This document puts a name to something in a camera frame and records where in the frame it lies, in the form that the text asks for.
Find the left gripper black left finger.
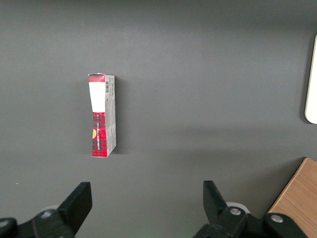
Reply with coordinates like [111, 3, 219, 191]
[0, 181, 93, 238]

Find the white plastic tray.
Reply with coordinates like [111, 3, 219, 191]
[304, 34, 317, 124]

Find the red plaid cardboard box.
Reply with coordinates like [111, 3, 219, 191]
[88, 73, 117, 158]

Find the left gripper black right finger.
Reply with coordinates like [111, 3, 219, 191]
[192, 180, 311, 238]

